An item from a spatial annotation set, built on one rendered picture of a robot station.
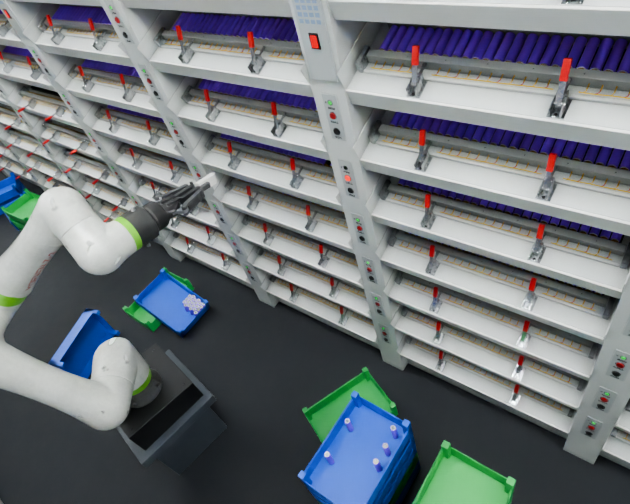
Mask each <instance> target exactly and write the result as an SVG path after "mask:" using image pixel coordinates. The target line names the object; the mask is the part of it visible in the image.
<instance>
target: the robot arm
mask: <svg viewBox="0 0 630 504"><path fill-rule="evenodd" d="M189 183H190V185H188V184H184V185H182V186H179V187H177V188H175V189H173V190H171V191H169V192H167V193H164V194H162V195H159V196H156V197H154V199H155V201H150V202H149V203H147V204H145V205H144V206H142V207H139V206H136V207H131V210H129V211H127V212H126V213H124V214H122V215H121V216H119V217H118V218H116V219H114V220H113V221H111V222H109V223H105V222H103V221H102V220H101V219H100V218H99V217H98V215H97V214H96V213H95V212H94V211H93V209H92V208H91V207H90V205H89V204H88V203H87V201H86V200H85V199H84V197H83V196H82V195H81V194H80V193H79V192H77V191H76V190H74V189H72V188H69V187H54V188H51V189H49V190H47V191H45V192H44V193H43V194H42V195H41V196H40V198H39V199H38V202H37V204H36V206H35V208H34V210H33V212H32V214H31V216H30V219H29V220H28V221H27V223H26V224H25V226H24V227H23V229H22V230H21V232H20V233H19V235H18V236H17V237H16V239H15V240H14V241H13V243H12V244H11V245H10V246H9V248H8V249H7V250H6V251H5V252H4V253H3V254H2V255H1V256H0V389H3V390H6V391H10V392H13V393H16V394H19V395H22V396H25V397H28V398H30V399H33V400H36V401H38V402H41V403H43V404H46V405H48V406H51V407H53V408H55V409H57V410H60V411H62V412H64V413H66V414H68V415H70V416H72V417H74V418H76V419H78V420H80V421H81V422H83V423H85V424H87V425H89V426H90V427H92V428H94V429H96V430H100V431H107V430H111V429H114V428H116V427H118V426H119V425H120V424H122V423H123V422H124V420H125V419H126V417H127V416H128V415H129V413H130V410H131V408H140V407H143V406H146V405H147V404H149V403H151V402H152V401H153V400H154V399H155V398H156V397H157V395H158V394H159V392H160V390H161V387H162V378H161V376H160V374H159V373H158V372H157V371H156V370H154V369H152V368H149V365H148V364H147V362H146V361H145V360H144V359H143V357H142V356H141V355H140V353H139V352H138V351H137V350H136V348H135V347H134V346H133V345H132V344H131V342H130V341H129V340H127V339H125V338H121V337H116V338H111V339H109V340H107V341H105V342H104V343H102V344H101V345H100V346H99V347H98V348H97V350H96V351H95V353H94V356H93V361H92V374H91V380H90V379H87V378H84V377H81V376H78V375H75V374H72V373H69V372H67V371H64V370H62V369H59V368H57V367H54V366H52V365H49V364H47V363H45V362H43V361H40V360H38V359H36V358H34V357H32V356H30V355H28V354H26V353H24V352H22V351H20V350H18V349H16V348H14V347H12V346H11V345H9V344H7V343H6V342H5V340H4V332H5V330H6V328H7V326H8V324H9V323H10V321H11V319H12V318H13V316H14V314H15V313H16V311H17V310H18V309H19V307H20V306H21V305H22V303H23V302H24V300H25V299H26V297H27V296H28V295H29V294H30V293H31V292H32V290H33V288H34V286H35V284H36V282H37V280H38V278H39V277H40V275H41V273H42V272H43V270H44V268H45V267H46V265H47V264H48V262H49V261H50V260H51V258H52V257H53V256H54V255H55V253H56V252H57V251H58V250H59V249H60V247H61V246H62V245H64V246H65V248H66V249H67V250H68V251H69V253H70V254H71V255H72V257H73V258H74V259H75V261H76V262H77V264H78V265H79V266H80V267H81V268H82V269H83V270H84V271H86V272H88V273H90V274H93V275H106V274H109V273H112V272H113V271H115V270H116V269H118V268H119V266H120V265H121V264H122V263H123V262H124V261H125V260H126V259H127V258H128V257H129V256H131V255H132V254H133V253H135V252H136V251H137V250H139V249H140V248H142V247H143V246H145V245H147V247H149V246H151V244H150V242H151V241H153V240H154V239H155V238H156V237H158V236H159V231H161V230H162V229H164V228H165V227H167V226H168V225H169V222H170V219H171V218H173V217H176V216H177V215H178V214H184V216H188V215H189V213H190V211H191V210H192V209H193V208H194V207H195V206H196V205H197V204H198V203H199V202H200V201H201V200H202V199H203V198H204V197H205V194H204V191H206V190H207V189H209V188H210V187H212V186H213V185H215V184H216V183H218V179H217V176H216V173H213V172H212V173H210V174H208V175H207V176H205V177H204V178H202V179H201V180H199V181H197V182H196V183H194V184H193V182H192V181H191V182H189Z"/></svg>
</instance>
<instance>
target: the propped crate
mask: <svg viewBox="0 0 630 504"><path fill-rule="evenodd" d="M188 295H191V296H192V295H195V297H196V299H200V300H201V303H204V304H205V307H204V308H203V309H202V310H201V311H200V312H199V313H198V315H197V316H196V317H195V315H191V314H190V311H188V312H186V310H185V308H184V305H183V300H185V298H186V297H188ZM133 298H134V300H135V302H136V304H137V305H139V306H140V307H141V308H143V309H144V310H145V311H147V312H148V313H149V314H151V315H152V316H153V317H155V318H156V319H157V320H159V321H160V322H161V323H163V324H164V325H165V326H167V327H168V328H169V329H171V330H172V331H173V332H175V333H176V334H177V335H179V336H180V337H181V338H183V337H184V336H185V335H186V334H187V332H188V331H189V330H190V329H191V328H192V327H193V326H194V325H195V324H196V322H197V321H198V320H199V319H200V318H201V317H202V316H203V315H204V314H205V312H206V311H207V310H208V309H209V308H210V306H209V303H208V301H207V300H206V299H205V300H204V299H203V298H201V297H200V296H198V295H197V294H196V293H194V292H193V291H191V290H190V289H189V288H187V287H186V286H184V285H183V284H182V283H180V282H179V281H177V280H176V279H175V278H173V277H172V276H170V275H169V274H168V273H166V271H165V270H164V269H163V268H162V269H161V270H160V274H159V275H158V276H157V277H156V278H155V279H154V280H153V281H152V282H151V283H150V284H149V285H148V286H147V287H146V288H145V289H144V290H143V291H142V292H141V293H140V294H139V295H138V296H137V295H135V296H134V297H133Z"/></svg>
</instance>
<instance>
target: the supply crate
mask: <svg viewBox="0 0 630 504"><path fill-rule="evenodd" d="M351 398H352V399H351V400H350V402H349V403H348V405H347V406H346V408H345V409H344V411H343V412H342V414H341V415H340V417H339V418H338V420H337V421H336V423H335V424H334V426H333V428H332V429H331V431H330V432H329V434H328V435H327V437H326V438H325V440H324V441H323V443H322V444H321V446H320V447H319V449H318V450H317V452H316V453H315V455H314V457H313V458H312V460H311V461H310V463H309V464H308V466H307V467H306V469H305V470H304V471H302V470H301V471H300V473H299V474H298V477H299V478H300V480H301V481H302V482H303V484H304V485H306V486H307V487H308V488H310V489H311V490H312V491H314V492H315V493H316V494H318V495H319V496H321V497H322V498H323V499H325V500H326V501H327V502H329V503H330V504H373V502H374V501H375V499H376V497H377V495H378V493H379V492H380V490H381V488H382V486H383V485H384V483H385V481H386V479H387V478H388V476H389V474H390V472H391V470H392V469H393V467H394V465H395V463H396V462H397V460H398V458H399V456H400V454H401V453H402V451H403V449H404V447H405V446H406V444H407V442H408V440H409V439H410V437H411V435H412V433H413V431H412V427H411V422H410V421H408V420H406V419H404V421H403V420H401V419H399V418H398V417H396V416H394V415H392V414H390V413H389V412H387V411H385V410H383V409H382V408H380V407H378V406H376V405H374V404H373V403H371V402H369V401H367V400H366V399H364V398H362V397H360V395H359V393H358V392H356V391H353V392H352V394H351ZM346 418H349V419H350V421H351V423H352V425H353V428H354V430H353V431H352V432H349V431H348V429H347V427H346V424H345V422H344V420H345V419H346ZM391 425H395V426H396V429H397V432H398V438H397V439H394V438H393V437H392V433H391V430H390V426H391ZM383 443H388V445H389V448H390V451H391V455H390V456H389V457H388V456H386V455H385V453H384V450H383V447H382V444H383ZM326 451H328V452H330V454H331V456H332V457H333V459H334V464H333V465H330V464H329V463H328V461H327V460H326V458H325V456H324V453H325V452H326ZM375 458H377V459H378V460H379V462H380V464H381V467H382V471H381V472H377V471H376V469H375V467H374V464H373V459H375Z"/></svg>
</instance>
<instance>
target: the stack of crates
mask: <svg viewBox="0 0 630 504"><path fill-rule="evenodd" d="M515 484H516V480H515V479H514V478H512V477H510V476H508V478H506V477H504V476H502V475H501V474H499V473H497V472H495V471H493V470H492V469H490V468H488V467H486V466H484V465H483V464H481V463H479V462H477V461H476V460H474V459H472V458H470V457H468V456H467V455H465V454H463V453H461V452H459V451H458V450H456V449H454V448H452V447H451V444H450V443H449V442H447V441H445V440H444V441H443V443H442V445H441V450H440V452H439V454H438V455H437V457H436V459H435V461H434V463H433V465H432V467H431V469H430V471H429V473H428V475H427V476H426V478H425V480H424V482H423V484H422V486H421V488H420V490H419V492H418V494H417V495H416V497H415V499H414V501H413V503H412V504H511V502H512V498H513V493H514V488H515Z"/></svg>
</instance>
